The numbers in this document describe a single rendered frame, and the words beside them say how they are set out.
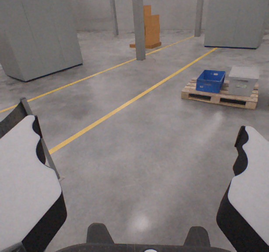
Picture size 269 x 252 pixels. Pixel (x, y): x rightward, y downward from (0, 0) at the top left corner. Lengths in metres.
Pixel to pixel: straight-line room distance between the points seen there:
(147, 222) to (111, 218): 0.32
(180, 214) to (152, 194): 0.30
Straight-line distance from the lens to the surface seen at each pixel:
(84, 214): 1.87
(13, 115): 1.60
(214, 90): 3.46
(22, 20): 5.85
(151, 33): 8.32
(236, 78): 3.34
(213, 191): 1.97
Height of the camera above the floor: 1.52
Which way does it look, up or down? 31 degrees down
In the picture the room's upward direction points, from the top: 5 degrees counter-clockwise
